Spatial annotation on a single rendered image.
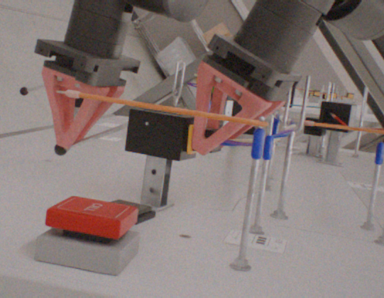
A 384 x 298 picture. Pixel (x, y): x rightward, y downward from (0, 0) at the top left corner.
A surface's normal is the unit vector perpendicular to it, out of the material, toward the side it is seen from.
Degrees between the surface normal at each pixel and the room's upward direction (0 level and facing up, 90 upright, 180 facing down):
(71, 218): 90
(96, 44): 77
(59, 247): 90
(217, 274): 50
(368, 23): 95
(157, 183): 99
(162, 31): 90
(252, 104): 118
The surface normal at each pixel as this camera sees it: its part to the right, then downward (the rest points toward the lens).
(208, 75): -0.55, 0.34
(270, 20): -0.44, 0.02
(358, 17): 0.25, 0.79
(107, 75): 0.86, 0.33
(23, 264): 0.13, -0.99
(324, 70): -0.20, 0.08
